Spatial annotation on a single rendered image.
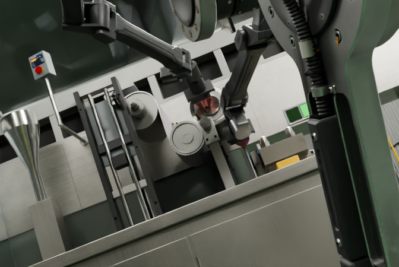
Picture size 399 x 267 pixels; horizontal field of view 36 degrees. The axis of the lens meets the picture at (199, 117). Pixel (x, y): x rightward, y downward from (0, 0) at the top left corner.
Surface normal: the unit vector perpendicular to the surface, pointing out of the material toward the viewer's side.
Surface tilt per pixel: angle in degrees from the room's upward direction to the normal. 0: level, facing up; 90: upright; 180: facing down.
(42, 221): 90
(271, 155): 90
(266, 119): 90
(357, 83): 115
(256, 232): 90
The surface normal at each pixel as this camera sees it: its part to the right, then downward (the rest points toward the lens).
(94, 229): -0.14, -0.25
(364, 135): 0.28, 0.07
